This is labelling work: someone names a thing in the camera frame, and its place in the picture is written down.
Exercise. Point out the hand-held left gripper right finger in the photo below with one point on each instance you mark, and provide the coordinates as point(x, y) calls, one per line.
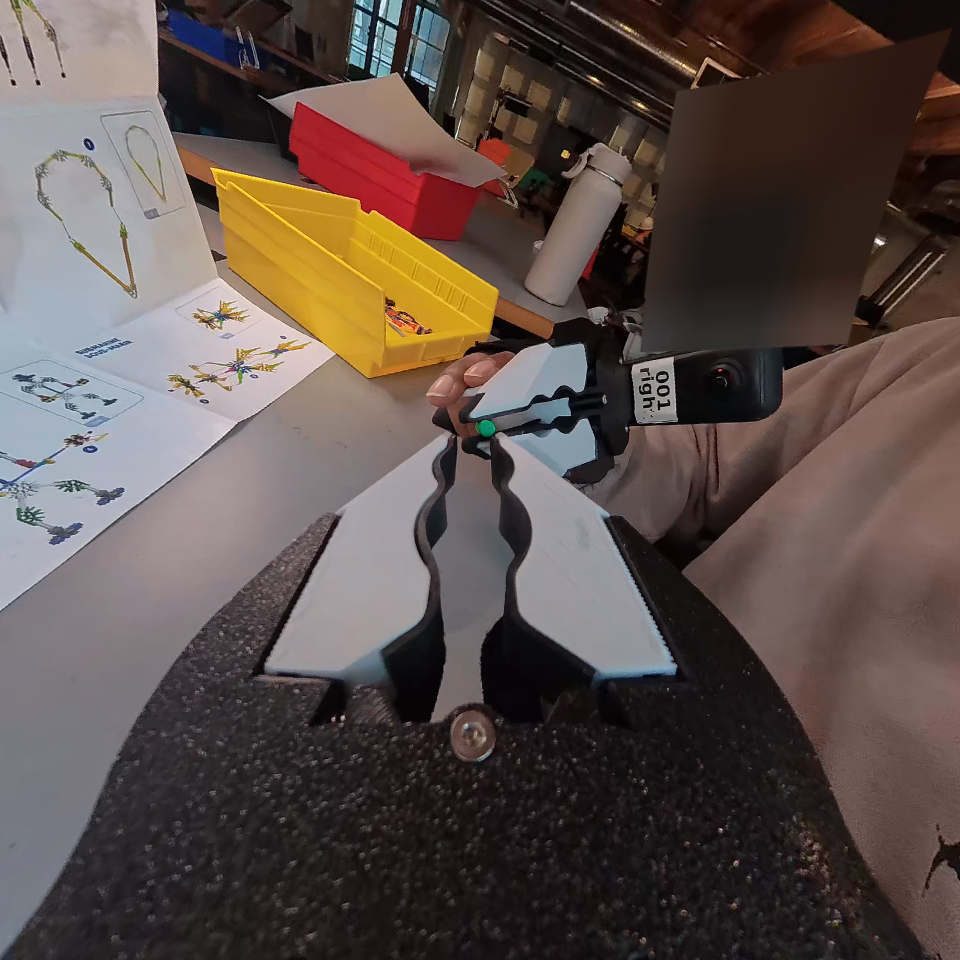
point(593, 600)

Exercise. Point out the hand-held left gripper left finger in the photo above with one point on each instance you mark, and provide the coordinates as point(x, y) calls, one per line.
point(353, 600)

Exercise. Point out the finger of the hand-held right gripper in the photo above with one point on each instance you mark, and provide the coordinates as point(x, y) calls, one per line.
point(563, 447)
point(540, 378)

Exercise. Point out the green toy connector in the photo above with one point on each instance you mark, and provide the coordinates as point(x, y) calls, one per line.
point(486, 429)

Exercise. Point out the person's right forearm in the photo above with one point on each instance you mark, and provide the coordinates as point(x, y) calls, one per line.
point(795, 435)

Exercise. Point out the grey desk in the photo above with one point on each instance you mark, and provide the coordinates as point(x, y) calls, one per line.
point(225, 495)

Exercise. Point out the person's right hand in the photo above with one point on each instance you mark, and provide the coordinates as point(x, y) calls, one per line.
point(468, 378)

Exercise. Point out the white cylindrical bottle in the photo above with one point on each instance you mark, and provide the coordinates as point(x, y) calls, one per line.
point(578, 225)

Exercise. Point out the stacked yellow storage bins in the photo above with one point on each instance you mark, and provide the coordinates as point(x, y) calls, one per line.
point(345, 270)

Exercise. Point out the red storage bin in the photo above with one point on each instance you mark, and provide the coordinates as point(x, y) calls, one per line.
point(383, 173)

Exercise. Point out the white paper sheet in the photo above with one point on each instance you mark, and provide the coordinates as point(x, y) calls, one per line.
point(398, 120)

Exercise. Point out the toy instruction poster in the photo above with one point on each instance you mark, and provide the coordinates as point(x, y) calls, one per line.
point(90, 225)

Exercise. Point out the blue storage bin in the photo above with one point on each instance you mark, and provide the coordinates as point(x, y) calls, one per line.
point(203, 33)

